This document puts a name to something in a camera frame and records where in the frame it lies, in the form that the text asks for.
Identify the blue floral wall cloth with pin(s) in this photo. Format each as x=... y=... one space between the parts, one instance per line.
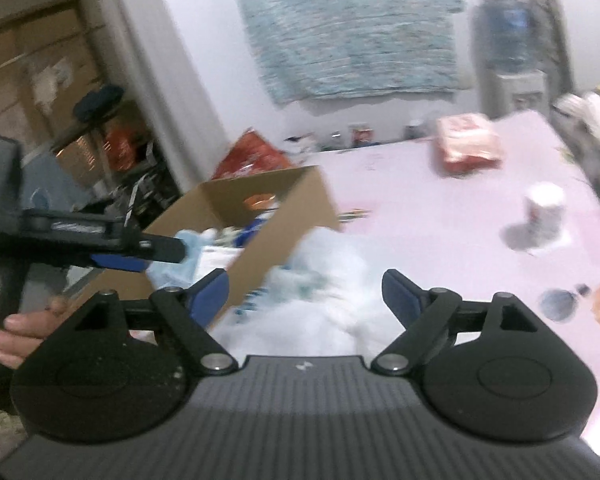
x=350 y=25

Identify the white curtain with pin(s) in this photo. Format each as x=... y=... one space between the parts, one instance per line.
x=145 y=60

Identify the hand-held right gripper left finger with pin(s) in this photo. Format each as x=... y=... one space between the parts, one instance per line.
x=212 y=292

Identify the large cardboard carton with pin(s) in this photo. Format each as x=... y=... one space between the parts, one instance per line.
x=40 y=60

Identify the red wet wipes pack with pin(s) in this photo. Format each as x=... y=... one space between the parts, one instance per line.
x=465 y=145

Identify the person's left hand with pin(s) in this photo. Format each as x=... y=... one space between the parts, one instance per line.
x=25 y=335

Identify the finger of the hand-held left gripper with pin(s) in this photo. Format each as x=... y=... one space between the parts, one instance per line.
x=120 y=262
x=80 y=232

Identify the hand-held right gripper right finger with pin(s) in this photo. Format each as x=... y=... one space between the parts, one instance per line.
x=397 y=292

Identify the white water dispenser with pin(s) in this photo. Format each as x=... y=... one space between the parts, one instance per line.
x=517 y=92

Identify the red snack bag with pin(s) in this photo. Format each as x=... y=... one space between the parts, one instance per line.
x=252 y=155

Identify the white cylindrical container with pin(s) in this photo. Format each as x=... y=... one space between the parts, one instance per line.
x=545 y=210

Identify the white plastic bag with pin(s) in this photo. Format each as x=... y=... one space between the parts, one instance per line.
x=320 y=320

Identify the brown cardboard box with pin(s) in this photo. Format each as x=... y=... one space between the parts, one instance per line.
x=280 y=240

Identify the red drink can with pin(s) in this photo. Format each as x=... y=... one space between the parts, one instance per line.
x=358 y=136

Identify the blue water bottle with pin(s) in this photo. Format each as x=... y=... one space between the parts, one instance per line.
x=507 y=35

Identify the small glass jar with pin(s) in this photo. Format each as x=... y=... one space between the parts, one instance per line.
x=413 y=131

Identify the pink printed bed sheet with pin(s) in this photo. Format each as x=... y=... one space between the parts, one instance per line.
x=430 y=210

